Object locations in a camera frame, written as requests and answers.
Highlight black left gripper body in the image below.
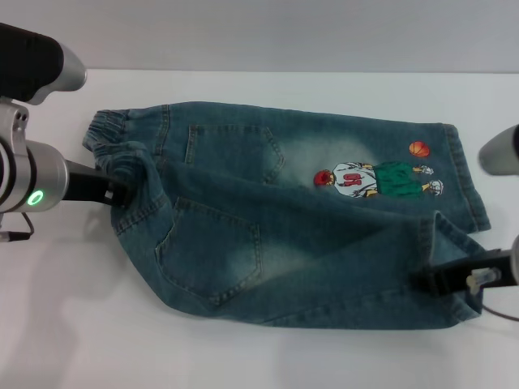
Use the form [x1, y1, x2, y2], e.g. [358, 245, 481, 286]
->
[64, 160, 113, 206]

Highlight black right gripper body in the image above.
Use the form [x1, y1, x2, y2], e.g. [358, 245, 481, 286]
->
[444, 249, 513, 295]

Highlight blue denim shorts with embroidery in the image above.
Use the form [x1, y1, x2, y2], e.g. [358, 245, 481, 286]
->
[82, 100, 494, 331]

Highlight left arm cable with plug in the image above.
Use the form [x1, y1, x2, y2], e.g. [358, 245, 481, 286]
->
[0, 210, 36, 244]

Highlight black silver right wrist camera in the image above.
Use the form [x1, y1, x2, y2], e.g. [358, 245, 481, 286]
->
[478, 124, 519, 176]

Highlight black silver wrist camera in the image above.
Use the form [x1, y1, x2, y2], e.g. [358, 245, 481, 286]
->
[478, 124, 519, 176]
[0, 22, 88, 106]

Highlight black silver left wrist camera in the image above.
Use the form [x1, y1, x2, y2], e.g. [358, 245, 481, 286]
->
[0, 22, 88, 106]

